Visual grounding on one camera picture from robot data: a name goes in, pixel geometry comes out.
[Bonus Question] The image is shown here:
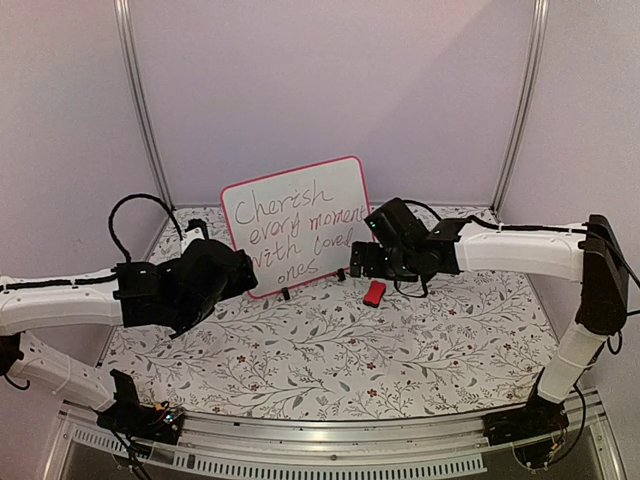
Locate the front aluminium rail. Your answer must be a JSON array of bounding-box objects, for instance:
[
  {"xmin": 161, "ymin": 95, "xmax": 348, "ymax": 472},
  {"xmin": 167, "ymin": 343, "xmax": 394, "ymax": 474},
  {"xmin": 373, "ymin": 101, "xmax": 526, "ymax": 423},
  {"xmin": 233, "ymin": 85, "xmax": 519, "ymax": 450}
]
[{"xmin": 44, "ymin": 388, "xmax": 630, "ymax": 479}]

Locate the pink framed whiteboard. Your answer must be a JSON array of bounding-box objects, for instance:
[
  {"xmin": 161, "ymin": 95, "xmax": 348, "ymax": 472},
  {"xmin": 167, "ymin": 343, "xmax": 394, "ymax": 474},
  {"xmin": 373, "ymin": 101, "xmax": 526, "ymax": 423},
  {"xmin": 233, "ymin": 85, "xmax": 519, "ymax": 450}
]
[{"xmin": 220, "ymin": 156, "xmax": 373, "ymax": 299}]

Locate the red whiteboard eraser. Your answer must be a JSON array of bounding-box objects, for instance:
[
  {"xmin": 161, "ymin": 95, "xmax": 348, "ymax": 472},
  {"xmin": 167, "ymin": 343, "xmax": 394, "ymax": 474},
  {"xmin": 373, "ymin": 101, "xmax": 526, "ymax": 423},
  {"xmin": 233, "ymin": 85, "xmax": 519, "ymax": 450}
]
[{"xmin": 363, "ymin": 280, "xmax": 387, "ymax": 308}]

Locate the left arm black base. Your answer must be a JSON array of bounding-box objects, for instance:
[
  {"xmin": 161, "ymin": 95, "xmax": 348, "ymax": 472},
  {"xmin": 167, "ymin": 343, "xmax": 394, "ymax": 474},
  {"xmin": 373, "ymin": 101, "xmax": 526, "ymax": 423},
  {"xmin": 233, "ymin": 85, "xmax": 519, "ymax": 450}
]
[{"xmin": 96, "ymin": 369, "xmax": 184, "ymax": 445}]

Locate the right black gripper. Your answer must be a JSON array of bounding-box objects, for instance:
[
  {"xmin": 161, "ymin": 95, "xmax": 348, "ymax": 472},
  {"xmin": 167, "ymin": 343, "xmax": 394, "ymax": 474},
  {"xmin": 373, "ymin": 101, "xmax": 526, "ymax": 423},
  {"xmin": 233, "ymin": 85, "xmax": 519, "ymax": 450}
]
[{"xmin": 350, "ymin": 242, "xmax": 417, "ymax": 283}]

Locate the right aluminium corner post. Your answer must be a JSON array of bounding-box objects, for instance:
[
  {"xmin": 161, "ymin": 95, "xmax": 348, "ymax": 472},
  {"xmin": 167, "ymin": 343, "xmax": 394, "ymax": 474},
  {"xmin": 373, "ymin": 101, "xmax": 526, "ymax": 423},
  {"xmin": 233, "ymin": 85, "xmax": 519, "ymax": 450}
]
[{"xmin": 491, "ymin": 0, "xmax": 549, "ymax": 216}]

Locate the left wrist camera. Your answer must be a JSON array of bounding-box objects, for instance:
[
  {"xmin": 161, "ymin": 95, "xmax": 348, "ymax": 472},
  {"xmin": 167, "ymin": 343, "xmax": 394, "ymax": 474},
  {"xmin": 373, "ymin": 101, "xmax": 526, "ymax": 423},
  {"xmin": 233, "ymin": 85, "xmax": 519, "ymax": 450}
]
[{"xmin": 182, "ymin": 219, "xmax": 209, "ymax": 245}]

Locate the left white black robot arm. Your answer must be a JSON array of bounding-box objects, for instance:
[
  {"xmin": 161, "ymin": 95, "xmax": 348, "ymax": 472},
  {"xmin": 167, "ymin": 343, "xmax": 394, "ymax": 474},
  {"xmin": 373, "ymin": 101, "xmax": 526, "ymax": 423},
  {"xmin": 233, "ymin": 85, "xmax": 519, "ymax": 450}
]
[{"xmin": 1, "ymin": 239, "xmax": 257, "ymax": 434}]

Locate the floral patterned table mat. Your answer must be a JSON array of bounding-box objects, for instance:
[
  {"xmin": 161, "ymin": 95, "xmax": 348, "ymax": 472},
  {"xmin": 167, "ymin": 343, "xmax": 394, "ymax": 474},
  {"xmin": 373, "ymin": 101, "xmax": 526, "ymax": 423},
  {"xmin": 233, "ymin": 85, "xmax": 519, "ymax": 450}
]
[{"xmin": 97, "ymin": 202, "xmax": 569, "ymax": 420}]

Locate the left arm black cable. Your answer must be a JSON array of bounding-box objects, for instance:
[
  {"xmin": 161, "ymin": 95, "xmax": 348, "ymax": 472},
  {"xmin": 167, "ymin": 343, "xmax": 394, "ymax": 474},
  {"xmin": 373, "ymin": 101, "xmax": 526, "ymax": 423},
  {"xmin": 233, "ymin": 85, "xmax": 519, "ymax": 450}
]
[{"xmin": 107, "ymin": 194, "xmax": 184, "ymax": 264}]

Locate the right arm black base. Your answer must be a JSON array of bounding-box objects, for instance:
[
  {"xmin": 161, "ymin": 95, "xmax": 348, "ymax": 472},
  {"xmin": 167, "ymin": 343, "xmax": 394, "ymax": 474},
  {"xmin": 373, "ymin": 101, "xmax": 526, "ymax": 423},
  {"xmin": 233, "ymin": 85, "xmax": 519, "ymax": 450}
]
[{"xmin": 482, "ymin": 392, "xmax": 587, "ymax": 472}]

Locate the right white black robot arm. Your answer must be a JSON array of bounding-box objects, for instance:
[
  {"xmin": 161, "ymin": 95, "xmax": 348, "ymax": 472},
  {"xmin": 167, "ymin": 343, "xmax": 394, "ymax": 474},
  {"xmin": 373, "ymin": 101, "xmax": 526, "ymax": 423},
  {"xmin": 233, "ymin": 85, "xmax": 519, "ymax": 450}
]
[{"xmin": 349, "ymin": 198, "xmax": 632, "ymax": 436}]

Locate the left aluminium corner post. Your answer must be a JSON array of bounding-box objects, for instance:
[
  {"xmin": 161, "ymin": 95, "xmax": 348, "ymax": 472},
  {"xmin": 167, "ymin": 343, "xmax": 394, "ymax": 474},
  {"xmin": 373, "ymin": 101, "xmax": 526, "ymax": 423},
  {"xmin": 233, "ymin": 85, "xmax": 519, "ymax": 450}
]
[{"xmin": 113, "ymin": 0, "xmax": 175, "ymax": 208}]

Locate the aluminium corner post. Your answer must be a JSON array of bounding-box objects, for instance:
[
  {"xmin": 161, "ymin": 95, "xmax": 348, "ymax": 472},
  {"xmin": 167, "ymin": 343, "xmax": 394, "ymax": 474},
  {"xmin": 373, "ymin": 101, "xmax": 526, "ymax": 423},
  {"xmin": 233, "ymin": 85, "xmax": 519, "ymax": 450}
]
[
  {"xmin": 491, "ymin": 0, "xmax": 549, "ymax": 216},
  {"xmin": 113, "ymin": 0, "xmax": 175, "ymax": 208}
]

